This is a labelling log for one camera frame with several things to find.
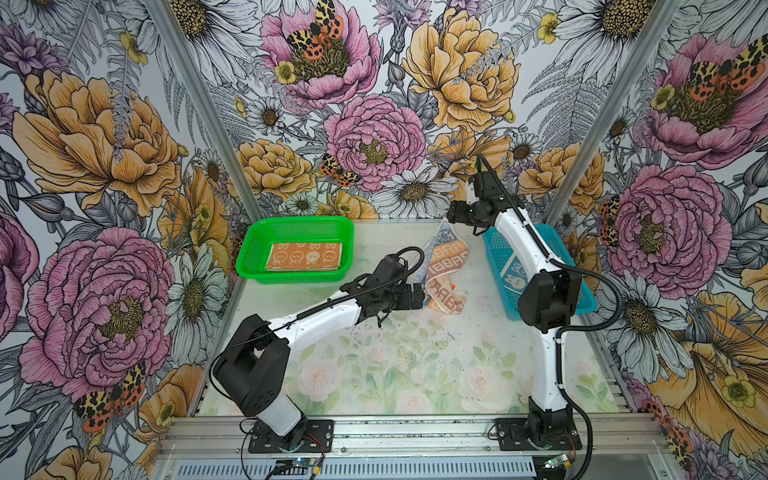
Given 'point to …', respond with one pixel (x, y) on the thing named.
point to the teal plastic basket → (498, 255)
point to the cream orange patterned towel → (444, 252)
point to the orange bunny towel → (304, 256)
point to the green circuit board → (303, 461)
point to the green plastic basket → (261, 232)
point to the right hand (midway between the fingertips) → (458, 223)
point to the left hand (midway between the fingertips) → (407, 303)
